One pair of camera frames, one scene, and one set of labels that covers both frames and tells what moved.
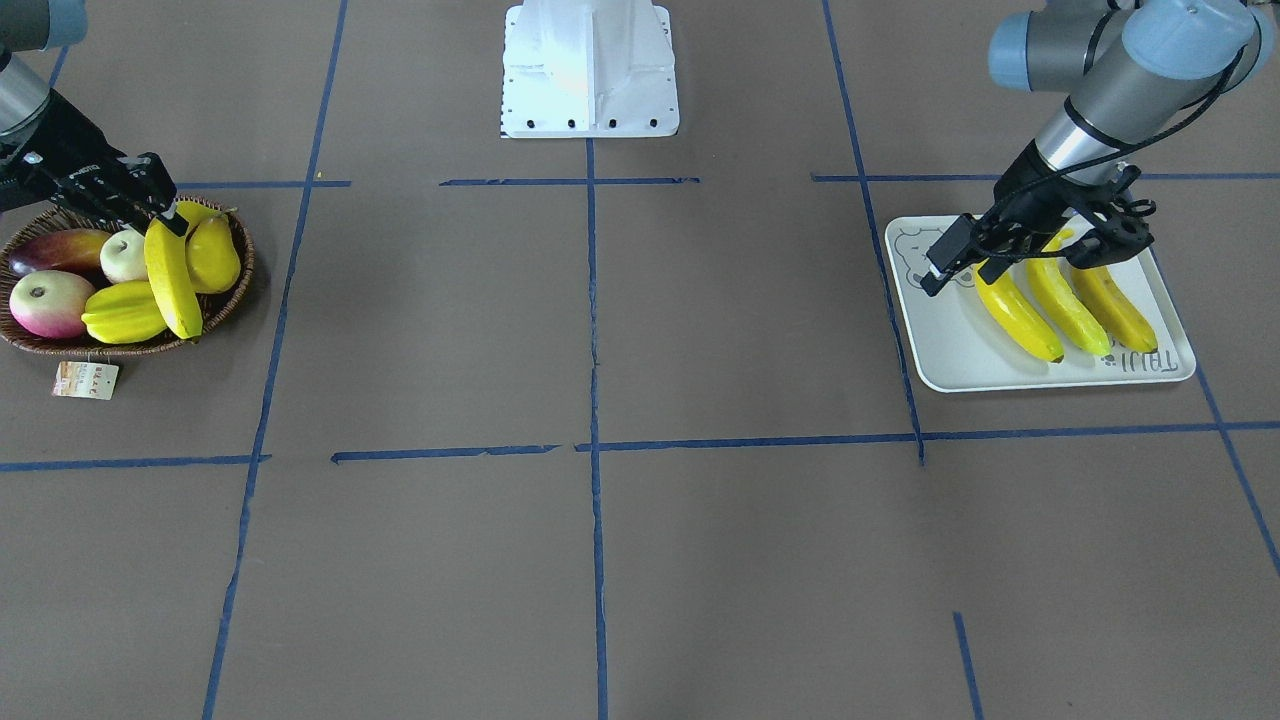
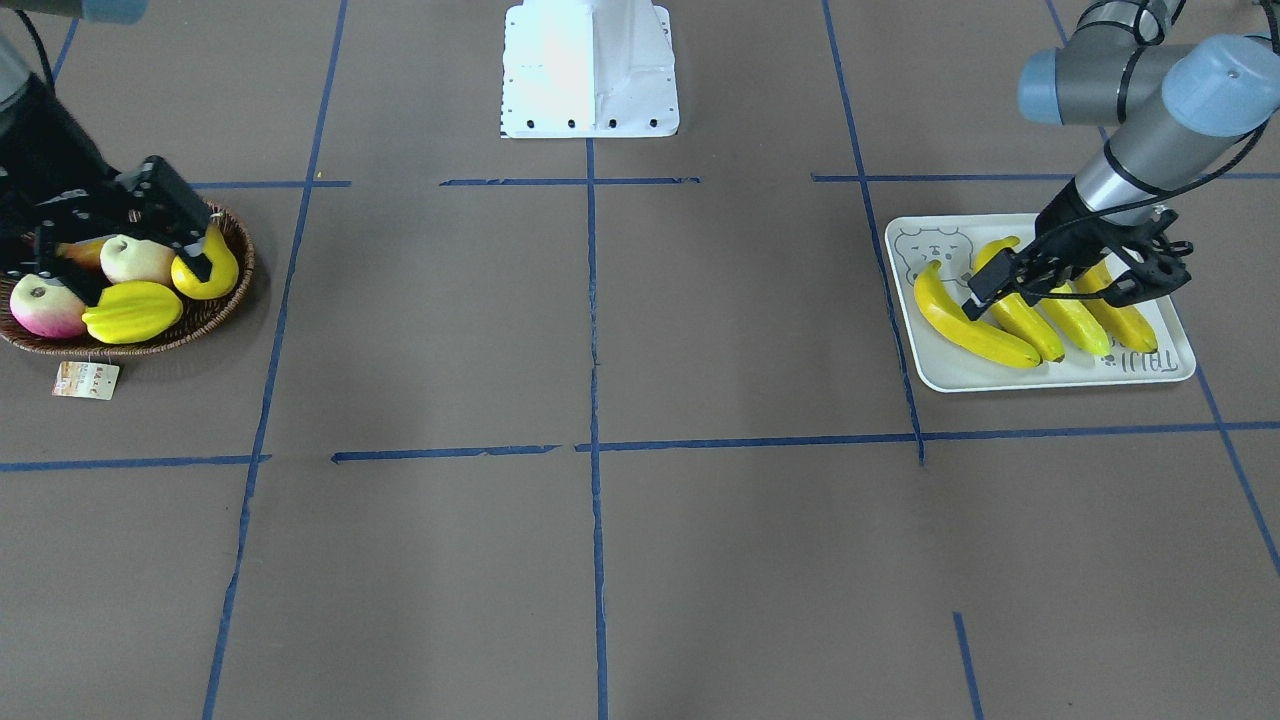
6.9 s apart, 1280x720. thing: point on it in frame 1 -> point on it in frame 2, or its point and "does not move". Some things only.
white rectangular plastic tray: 959,345 does not move
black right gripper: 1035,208 -> 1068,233
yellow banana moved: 1066,299 does not move
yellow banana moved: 1114,307 does not move
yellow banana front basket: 1016,308 does not move
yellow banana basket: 167,261 -> 954,320
